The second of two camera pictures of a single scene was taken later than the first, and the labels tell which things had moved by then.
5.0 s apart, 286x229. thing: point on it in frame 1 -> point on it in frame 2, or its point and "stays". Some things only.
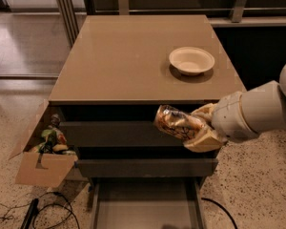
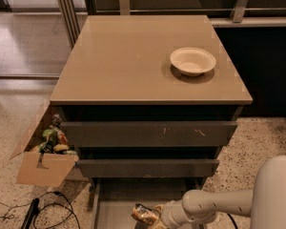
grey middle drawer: [146, 168] stays
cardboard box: [39, 168] stays
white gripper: [228, 116] -> [170, 214]
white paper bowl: [191, 60] stays
